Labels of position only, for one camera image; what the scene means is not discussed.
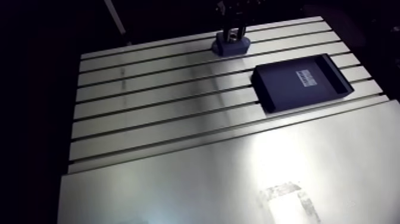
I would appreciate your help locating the dark blue-grey housing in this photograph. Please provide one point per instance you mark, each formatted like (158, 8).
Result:
(229, 48)

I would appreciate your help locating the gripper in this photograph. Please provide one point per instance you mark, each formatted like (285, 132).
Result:
(236, 11)

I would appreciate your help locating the black tray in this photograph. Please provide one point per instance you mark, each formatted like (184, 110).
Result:
(290, 90)

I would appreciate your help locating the pale metal post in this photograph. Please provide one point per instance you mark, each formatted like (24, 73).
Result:
(116, 17)

